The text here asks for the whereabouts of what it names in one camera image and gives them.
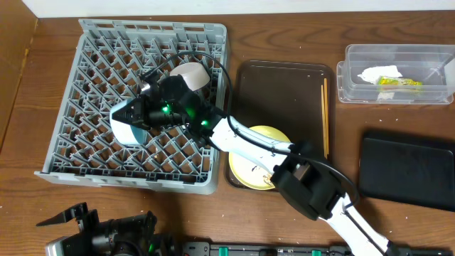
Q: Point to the left wooden chopstick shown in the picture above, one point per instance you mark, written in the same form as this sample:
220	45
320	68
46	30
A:
323	113

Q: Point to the yellow plate with scraps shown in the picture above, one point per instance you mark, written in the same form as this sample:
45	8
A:
250	174

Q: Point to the right wooden chopstick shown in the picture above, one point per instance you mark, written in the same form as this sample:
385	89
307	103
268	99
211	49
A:
325	104

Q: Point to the black waste bin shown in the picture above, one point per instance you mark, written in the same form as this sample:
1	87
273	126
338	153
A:
407	168

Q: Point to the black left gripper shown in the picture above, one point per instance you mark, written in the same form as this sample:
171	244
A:
89	220

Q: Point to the grey dishwasher rack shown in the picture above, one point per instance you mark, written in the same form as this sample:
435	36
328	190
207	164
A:
111	55

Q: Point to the yellow green snack wrapper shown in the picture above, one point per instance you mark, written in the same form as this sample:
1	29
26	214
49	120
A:
398	84

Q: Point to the dark brown serving tray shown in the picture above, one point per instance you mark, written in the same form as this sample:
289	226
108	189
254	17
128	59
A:
286	96

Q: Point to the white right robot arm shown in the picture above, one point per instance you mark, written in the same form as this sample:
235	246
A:
310	185

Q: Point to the white paper napkin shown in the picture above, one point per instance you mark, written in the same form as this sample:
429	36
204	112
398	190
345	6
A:
374	75

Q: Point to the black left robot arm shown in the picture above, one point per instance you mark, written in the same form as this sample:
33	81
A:
124	236

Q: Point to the clear plastic waste bin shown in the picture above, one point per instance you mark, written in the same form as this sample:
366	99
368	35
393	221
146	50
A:
433	65

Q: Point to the pale pink bowl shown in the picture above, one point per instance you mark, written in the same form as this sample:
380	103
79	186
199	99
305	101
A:
194	74

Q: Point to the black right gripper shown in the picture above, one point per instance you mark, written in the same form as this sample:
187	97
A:
140	114

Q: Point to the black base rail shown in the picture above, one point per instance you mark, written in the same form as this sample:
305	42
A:
284	249

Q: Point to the wooden chopstick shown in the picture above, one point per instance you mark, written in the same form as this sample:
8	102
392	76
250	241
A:
323	113
325	104

